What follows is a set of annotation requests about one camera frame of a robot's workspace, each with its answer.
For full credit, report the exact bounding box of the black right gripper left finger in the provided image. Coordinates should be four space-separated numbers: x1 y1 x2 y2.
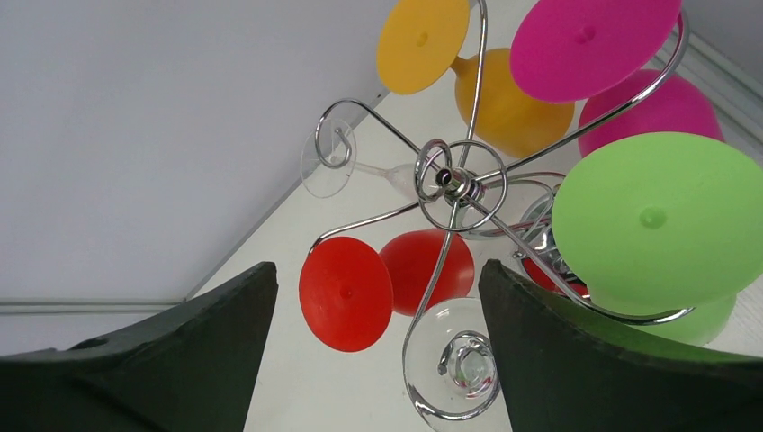
1 262 278 431

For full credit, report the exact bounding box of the red wine glass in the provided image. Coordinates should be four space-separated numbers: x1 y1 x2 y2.
299 229 445 353

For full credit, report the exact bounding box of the magenta wine glass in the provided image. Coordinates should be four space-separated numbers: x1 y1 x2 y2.
508 1 724 157

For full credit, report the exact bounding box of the green wine glass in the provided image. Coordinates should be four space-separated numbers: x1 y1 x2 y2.
552 132 762 346

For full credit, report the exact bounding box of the orange wine glass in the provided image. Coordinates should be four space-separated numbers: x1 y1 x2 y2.
376 0 575 158

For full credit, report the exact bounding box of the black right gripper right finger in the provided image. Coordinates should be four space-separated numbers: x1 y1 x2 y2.
479 259 762 431

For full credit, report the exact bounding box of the clear wine glass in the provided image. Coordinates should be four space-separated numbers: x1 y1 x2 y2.
301 119 418 201
403 297 507 431

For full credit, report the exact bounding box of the chrome wine glass rack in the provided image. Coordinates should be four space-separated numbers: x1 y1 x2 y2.
310 0 696 421

